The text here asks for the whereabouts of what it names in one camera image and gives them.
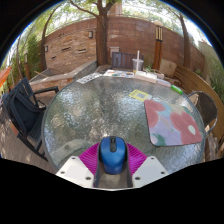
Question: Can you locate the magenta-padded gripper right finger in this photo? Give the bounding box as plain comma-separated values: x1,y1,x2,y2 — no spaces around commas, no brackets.
125,143,169,189

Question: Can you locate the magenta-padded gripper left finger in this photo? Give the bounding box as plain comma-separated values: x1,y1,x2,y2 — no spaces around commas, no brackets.
55,143,101,189

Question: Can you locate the blue computer mouse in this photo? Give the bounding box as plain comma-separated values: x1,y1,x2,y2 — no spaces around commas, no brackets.
99,135,128,175

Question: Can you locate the floral pink mouse pad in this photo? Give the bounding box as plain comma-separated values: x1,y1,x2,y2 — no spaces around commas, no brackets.
143,99,204,147

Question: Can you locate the dark slatted armchair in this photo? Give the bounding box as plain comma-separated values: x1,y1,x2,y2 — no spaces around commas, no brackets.
2,77,60,162

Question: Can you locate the yellow paper card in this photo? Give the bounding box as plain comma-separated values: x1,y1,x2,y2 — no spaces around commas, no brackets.
128,88,153,102

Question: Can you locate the brown wicker mesh chair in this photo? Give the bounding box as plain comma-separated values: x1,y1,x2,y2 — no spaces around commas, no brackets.
186,90,219,139

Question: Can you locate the small pale book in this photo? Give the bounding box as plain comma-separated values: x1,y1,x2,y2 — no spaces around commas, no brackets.
156,78,173,88

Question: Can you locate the black and white leaflet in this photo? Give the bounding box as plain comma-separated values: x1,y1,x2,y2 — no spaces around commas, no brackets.
75,72,103,84

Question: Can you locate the white book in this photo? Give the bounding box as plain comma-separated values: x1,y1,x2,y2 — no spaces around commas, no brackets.
134,70,158,84

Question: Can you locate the raised stone garden bed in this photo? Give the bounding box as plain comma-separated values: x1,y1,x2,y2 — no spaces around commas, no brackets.
29,59,98,92

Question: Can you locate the curved wooden bench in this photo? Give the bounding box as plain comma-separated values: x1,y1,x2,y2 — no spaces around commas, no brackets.
173,64,224,141

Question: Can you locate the colourful open magazine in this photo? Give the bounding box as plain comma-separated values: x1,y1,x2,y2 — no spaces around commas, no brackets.
103,69,135,78

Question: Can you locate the pale stone block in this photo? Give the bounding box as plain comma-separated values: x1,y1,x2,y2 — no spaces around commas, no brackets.
159,59,178,78

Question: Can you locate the clear plastic cup with straw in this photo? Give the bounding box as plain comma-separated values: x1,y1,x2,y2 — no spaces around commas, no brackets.
131,49,145,74

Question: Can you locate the dark wooden slat chair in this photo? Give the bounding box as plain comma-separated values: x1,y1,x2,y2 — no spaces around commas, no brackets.
111,51,145,70

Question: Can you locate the thin curved tree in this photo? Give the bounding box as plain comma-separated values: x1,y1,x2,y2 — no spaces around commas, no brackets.
40,6,63,71

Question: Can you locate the slender dark tree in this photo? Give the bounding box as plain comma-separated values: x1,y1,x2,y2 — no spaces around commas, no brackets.
169,8,192,69

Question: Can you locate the thick forked tree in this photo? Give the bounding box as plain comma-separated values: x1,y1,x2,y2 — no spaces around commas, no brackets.
69,0,123,67

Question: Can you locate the wooden garden lamp post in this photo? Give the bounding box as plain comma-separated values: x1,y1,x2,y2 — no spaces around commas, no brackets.
152,20,164,71

